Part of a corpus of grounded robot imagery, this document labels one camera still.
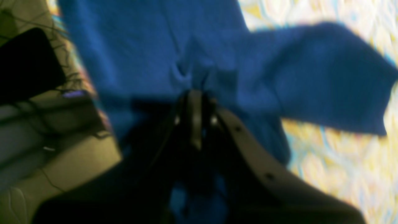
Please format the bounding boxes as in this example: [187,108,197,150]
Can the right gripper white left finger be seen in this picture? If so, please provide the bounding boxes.
[33,93,199,224]

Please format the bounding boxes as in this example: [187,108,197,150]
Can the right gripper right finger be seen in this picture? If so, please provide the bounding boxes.
[200,93,365,224]

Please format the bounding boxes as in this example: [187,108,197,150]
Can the blue long-sleeve T-shirt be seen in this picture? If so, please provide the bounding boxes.
[56,0,397,224]

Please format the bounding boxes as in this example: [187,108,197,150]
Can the patterned tile tablecloth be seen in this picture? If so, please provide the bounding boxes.
[46,0,397,224]

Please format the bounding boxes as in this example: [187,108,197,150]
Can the black power adapter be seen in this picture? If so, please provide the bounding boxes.
[0,27,66,104]

